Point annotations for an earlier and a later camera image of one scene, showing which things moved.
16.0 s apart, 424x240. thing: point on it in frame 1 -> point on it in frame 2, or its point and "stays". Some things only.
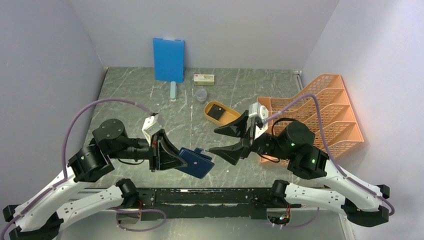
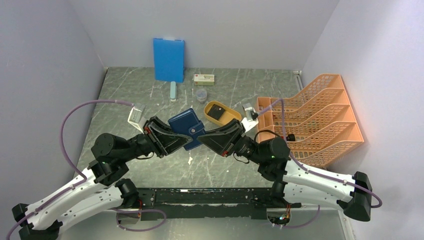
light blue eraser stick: (173, 91) stays
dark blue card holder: (199, 163) -> (187, 123)
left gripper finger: (168, 160) -> (168, 143)
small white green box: (202, 79) stays
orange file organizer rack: (322, 104) stays
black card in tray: (216, 112) stays
